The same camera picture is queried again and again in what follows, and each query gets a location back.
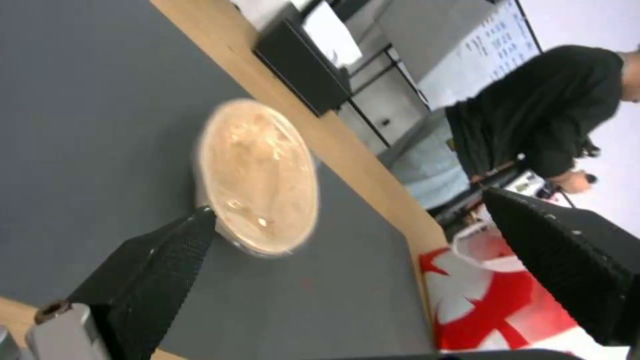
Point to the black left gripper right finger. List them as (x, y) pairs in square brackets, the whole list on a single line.
[(570, 262)]

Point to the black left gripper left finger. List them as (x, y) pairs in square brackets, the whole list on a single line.
[(145, 281)]

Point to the red and white takeout bag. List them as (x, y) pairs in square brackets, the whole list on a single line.
[(480, 300)]

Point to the person's hand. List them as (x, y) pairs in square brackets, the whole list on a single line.
[(575, 182)]

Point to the dark grey table mat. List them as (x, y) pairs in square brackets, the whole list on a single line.
[(150, 150)]

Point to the person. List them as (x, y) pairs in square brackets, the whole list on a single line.
[(520, 123)]

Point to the round clear-lidded food container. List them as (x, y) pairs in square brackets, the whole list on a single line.
[(260, 176)]

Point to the black box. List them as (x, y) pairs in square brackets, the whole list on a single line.
[(302, 71)]

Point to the white paper sheet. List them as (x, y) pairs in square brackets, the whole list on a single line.
[(330, 33)]

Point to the wall screen with text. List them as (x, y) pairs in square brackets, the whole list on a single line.
[(500, 48)]

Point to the white cabinet with black frame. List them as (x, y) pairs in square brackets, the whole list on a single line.
[(387, 78)]

